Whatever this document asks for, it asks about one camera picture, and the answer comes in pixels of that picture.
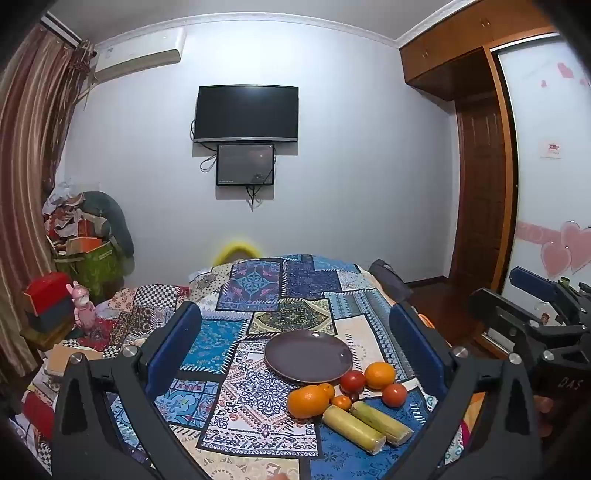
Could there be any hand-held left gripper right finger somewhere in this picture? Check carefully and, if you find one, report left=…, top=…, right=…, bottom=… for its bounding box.
left=389, top=302, right=543, bottom=480

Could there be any red box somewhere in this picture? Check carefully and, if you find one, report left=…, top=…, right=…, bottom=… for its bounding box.
left=23, top=272, right=75, bottom=315

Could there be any pink toy figure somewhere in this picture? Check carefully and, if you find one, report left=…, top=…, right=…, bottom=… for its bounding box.
left=69, top=280, right=98, bottom=331

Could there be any dark purple plate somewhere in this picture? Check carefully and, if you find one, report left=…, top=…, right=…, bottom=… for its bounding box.
left=263, top=329, right=354, bottom=385

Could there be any blue patterned patchwork cloth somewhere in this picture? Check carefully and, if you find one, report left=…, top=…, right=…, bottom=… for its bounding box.
left=9, top=253, right=467, bottom=480

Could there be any orange cardboard box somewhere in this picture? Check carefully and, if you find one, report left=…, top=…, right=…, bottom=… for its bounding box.
left=65, top=237, right=105, bottom=256

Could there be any brown striped curtain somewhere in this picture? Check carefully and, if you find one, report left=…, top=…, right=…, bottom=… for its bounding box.
left=0, top=21, right=95, bottom=384

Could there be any orange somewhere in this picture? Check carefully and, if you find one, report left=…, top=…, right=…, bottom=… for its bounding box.
left=287, top=385, right=331, bottom=420
left=364, top=362, right=397, bottom=391

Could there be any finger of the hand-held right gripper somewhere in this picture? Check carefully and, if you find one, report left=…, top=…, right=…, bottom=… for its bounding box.
left=509, top=266, right=573, bottom=305
left=467, top=288, right=588, bottom=370

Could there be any small black wall monitor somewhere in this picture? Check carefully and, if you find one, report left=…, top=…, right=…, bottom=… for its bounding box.
left=216, top=144, right=277, bottom=187

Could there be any black bag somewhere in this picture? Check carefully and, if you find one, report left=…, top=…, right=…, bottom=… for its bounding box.
left=369, top=259, right=412, bottom=304

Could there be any white air conditioner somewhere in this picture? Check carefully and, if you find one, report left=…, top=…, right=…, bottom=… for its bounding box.
left=92, top=28, right=186, bottom=84

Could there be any black wall television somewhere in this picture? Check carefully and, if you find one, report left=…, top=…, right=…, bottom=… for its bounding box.
left=192, top=84, right=300, bottom=144

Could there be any wooden overhead cabinet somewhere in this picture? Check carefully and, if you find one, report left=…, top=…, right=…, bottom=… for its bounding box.
left=399, top=0, right=560, bottom=103

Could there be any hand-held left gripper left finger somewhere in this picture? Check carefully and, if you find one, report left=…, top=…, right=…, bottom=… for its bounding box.
left=50, top=300, right=208, bottom=480

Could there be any dark red tomato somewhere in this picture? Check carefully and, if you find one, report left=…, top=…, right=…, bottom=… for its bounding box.
left=340, top=370, right=367, bottom=393

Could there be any green patterned bag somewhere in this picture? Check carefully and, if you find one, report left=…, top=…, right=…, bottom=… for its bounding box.
left=52, top=239, right=122, bottom=298

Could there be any person's right hand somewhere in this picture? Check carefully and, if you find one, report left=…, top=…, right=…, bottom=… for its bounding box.
left=534, top=394, right=555, bottom=438

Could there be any orange yellow blanket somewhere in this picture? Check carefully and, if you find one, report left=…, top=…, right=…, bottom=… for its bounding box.
left=455, top=392, right=486, bottom=460

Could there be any yellow round object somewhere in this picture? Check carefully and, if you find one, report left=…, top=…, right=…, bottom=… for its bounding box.
left=213, top=239, right=259, bottom=267

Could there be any brown wooden door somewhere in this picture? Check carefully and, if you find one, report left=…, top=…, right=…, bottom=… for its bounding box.
left=450, top=98, right=511, bottom=289

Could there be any white wardrobe door with hearts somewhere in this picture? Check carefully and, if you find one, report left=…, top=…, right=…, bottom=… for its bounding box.
left=489, top=33, right=591, bottom=308

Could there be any dark box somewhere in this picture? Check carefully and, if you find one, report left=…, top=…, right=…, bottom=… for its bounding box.
left=25, top=305, right=77, bottom=334

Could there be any checkered floral bedsheet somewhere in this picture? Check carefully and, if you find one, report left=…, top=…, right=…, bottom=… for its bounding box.
left=60, top=270, right=232, bottom=361

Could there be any tan cardboard book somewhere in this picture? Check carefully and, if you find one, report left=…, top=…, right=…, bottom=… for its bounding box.
left=44, top=344, right=105, bottom=378

